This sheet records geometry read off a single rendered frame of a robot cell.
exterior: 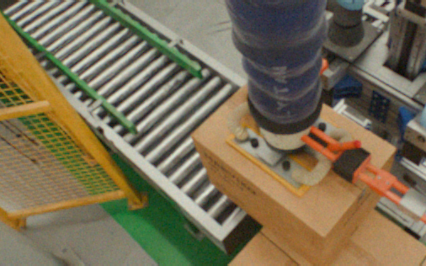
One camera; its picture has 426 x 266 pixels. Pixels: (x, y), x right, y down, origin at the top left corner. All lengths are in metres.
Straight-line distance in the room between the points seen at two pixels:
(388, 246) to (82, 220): 1.78
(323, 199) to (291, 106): 0.37
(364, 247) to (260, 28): 1.22
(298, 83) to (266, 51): 0.15
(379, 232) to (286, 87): 1.01
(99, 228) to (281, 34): 2.07
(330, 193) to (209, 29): 2.30
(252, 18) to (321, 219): 0.70
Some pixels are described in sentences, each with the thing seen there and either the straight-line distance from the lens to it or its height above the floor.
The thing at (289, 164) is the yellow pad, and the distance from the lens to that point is 1.43.
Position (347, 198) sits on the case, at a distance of 1.43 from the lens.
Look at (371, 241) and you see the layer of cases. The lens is 1.95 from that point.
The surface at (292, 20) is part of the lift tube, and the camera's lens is 0.95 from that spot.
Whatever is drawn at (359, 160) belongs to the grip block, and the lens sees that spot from 1.33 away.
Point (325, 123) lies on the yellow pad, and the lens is 1.53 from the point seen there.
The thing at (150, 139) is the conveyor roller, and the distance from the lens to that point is 2.30.
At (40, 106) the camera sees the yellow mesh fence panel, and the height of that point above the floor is 1.01.
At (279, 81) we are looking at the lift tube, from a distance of 1.12.
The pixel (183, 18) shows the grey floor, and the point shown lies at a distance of 3.64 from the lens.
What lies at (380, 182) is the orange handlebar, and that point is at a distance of 1.31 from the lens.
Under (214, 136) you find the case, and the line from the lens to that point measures 1.58.
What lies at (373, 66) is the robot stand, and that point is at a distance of 1.91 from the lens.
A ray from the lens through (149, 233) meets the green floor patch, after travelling 2.68.
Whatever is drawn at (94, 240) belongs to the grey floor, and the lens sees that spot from 2.79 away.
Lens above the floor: 2.38
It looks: 57 degrees down
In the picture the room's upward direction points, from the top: 9 degrees counter-clockwise
